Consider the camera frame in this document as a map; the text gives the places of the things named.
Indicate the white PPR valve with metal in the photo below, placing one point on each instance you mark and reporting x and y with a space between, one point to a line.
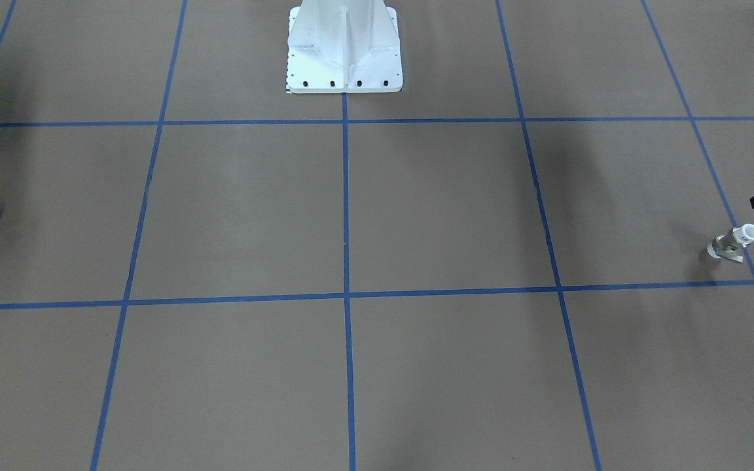
731 245

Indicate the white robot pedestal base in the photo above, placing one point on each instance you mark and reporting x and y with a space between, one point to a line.
343 47

